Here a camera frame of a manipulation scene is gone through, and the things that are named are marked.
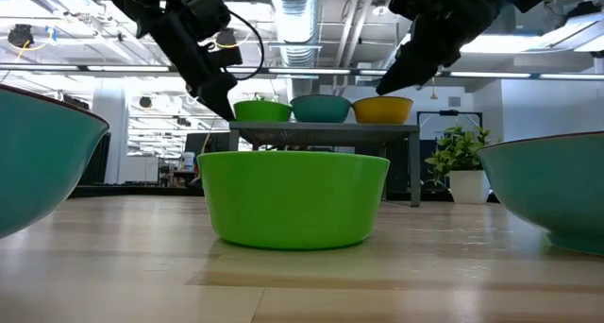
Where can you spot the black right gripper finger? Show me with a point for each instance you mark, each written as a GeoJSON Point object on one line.
{"type": "Point", "coordinates": [424, 58]}

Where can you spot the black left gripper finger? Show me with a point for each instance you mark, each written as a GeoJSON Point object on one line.
{"type": "Point", "coordinates": [219, 91]}

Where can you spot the green plastic bowl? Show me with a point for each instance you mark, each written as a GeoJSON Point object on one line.
{"type": "Point", "coordinates": [262, 111]}
{"type": "Point", "coordinates": [292, 200]}

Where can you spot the yellow floral patterned bowl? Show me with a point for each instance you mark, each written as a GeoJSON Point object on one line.
{"type": "Point", "coordinates": [382, 110]}

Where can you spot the teal floral patterned bowl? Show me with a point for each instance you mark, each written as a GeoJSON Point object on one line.
{"type": "Point", "coordinates": [38, 162]}
{"type": "Point", "coordinates": [321, 109]}
{"type": "Point", "coordinates": [557, 191]}

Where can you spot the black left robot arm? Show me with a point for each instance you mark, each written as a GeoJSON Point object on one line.
{"type": "Point", "coordinates": [127, 2]}

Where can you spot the orange hanging cone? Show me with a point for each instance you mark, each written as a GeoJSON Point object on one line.
{"type": "Point", "coordinates": [433, 95]}

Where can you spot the black computer monitor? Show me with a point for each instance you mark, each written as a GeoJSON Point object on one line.
{"type": "Point", "coordinates": [207, 142]}

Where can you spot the white plastic container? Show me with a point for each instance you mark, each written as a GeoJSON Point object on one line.
{"type": "Point", "coordinates": [189, 162]}

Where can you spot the green leafy plant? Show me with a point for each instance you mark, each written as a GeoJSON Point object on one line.
{"type": "Point", "coordinates": [455, 153]}

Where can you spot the grey metal table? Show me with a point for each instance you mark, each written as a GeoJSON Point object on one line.
{"type": "Point", "coordinates": [325, 127]}

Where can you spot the white building pillar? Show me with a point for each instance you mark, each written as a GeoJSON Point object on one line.
{"type": "Point", "coordinates": [111, 139]}

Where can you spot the white plant pot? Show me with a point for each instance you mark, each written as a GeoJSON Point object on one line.
{"type": "Point", "coordinates": [467, 186]}

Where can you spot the black ceiling-mounted device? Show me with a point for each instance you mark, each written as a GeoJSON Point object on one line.
{"type": "Point", "coordinates": [21, 35]}

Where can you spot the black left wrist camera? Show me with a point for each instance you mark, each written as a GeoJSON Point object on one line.
{"type": "Point", "coordinates": [229, 54]}

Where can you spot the black wall-mounted frame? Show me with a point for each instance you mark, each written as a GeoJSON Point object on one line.
{"type": "Point", "coordinates": [448, 112]}

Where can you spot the round security camera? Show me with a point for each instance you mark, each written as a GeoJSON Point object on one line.
{"type": "Point", "coordinates": [145, 102]}

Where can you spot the silver ventilation duct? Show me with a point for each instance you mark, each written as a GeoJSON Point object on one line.
{"type": "Point", "coordinates": [295, 21]}

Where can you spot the black table frame rail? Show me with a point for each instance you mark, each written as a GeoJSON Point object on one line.
{"type": "Point", "coordinates": [132, 191]}

